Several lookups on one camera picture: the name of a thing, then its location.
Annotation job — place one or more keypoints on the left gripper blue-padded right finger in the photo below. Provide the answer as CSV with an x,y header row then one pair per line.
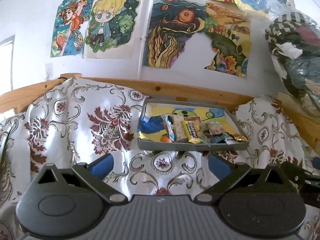
x,y
229,176

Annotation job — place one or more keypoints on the round biscuit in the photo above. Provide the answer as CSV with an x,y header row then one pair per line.
x,y
215,128

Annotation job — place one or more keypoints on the grey tray with cartoon liner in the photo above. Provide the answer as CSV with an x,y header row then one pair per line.
x,y
152,127

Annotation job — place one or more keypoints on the clear nougat bar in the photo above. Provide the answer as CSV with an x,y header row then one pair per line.
x,y
180,135

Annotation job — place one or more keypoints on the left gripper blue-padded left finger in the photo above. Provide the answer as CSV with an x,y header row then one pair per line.
x,y
92,175

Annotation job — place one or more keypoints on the yellow snack packet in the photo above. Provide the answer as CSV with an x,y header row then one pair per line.
x,y
192,130

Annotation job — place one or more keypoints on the swirly night poster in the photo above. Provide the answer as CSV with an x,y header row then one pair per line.
x,y
172,23

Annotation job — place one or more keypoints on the window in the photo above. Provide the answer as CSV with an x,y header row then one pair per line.
x,y
6,59

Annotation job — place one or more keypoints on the gold foil snack bag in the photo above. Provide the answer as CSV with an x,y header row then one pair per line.
x,y
240,138

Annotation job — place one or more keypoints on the wooden bed frame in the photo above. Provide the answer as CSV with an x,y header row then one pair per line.
x,y
18,100

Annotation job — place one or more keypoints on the anime girl poster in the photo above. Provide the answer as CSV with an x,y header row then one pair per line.
x,y
67,39

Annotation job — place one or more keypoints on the red snack wrapper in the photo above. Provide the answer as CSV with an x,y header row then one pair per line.
x,y
194,119

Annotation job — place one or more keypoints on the small orange fruit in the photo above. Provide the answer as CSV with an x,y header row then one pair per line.
x,y
165,138

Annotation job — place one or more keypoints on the floral white bed cover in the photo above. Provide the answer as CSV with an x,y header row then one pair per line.
x,y
82,120

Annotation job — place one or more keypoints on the light blue snack packet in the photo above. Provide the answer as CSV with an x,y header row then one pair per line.
x,y
169,127

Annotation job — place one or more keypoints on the white wall socket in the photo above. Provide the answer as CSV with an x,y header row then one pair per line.
x,y
49,71

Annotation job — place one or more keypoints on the flower landscape poster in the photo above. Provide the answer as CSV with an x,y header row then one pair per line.
x,y
229,30

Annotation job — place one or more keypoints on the plastic bag of clothes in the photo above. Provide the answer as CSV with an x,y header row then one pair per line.
x,y
293,40

